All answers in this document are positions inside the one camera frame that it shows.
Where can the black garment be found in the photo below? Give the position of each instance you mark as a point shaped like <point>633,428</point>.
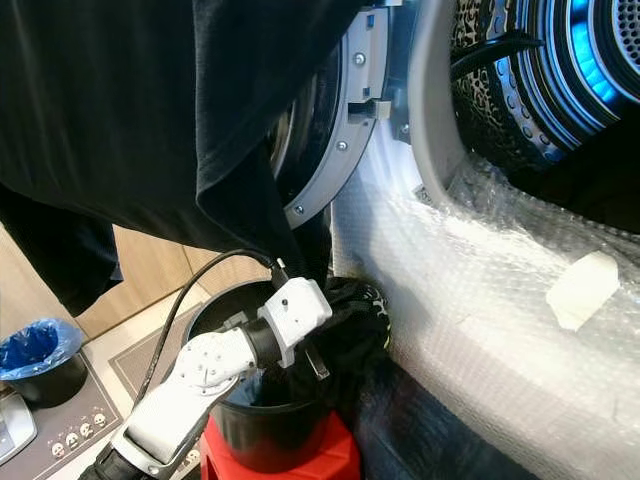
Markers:
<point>160,120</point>

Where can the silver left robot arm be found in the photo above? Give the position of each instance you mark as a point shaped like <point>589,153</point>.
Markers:
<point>190,390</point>

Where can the black clothes in bucket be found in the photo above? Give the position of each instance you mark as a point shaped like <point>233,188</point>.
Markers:
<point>360,330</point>

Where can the black bin with blue bag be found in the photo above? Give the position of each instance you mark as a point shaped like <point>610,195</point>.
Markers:
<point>40,346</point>

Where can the wooden cabinet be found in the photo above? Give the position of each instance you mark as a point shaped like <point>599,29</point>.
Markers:
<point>140,270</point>

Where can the white bathroom scale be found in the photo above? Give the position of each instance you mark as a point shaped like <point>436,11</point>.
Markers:
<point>15,428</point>

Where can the plain grey floor mat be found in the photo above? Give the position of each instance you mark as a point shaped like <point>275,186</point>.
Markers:
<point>140,370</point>

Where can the grey patterned floor mat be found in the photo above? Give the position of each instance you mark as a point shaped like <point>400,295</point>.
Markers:
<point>80,436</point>

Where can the black plastic bucket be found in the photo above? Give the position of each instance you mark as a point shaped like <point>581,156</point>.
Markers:
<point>260,432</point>

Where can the grey washer door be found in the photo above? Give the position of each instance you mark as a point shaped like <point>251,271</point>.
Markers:
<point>345,125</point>

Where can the red plastic stool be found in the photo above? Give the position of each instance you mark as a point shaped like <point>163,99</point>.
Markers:
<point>322,460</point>

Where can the grey washer door gasket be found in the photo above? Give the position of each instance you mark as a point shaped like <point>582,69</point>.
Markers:
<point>426,110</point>

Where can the dark blue denim cloth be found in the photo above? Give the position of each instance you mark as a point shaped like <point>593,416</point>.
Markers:
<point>420,442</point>

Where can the clear bubble wrap sheet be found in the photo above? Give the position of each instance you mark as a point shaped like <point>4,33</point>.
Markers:
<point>460,340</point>

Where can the steel washer drum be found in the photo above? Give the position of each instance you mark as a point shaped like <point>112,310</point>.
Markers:
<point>545,80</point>

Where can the white tape piece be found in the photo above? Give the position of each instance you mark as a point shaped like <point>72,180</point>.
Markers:
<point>582,290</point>

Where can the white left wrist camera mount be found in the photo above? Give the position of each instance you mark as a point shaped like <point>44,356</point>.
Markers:
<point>295,305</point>

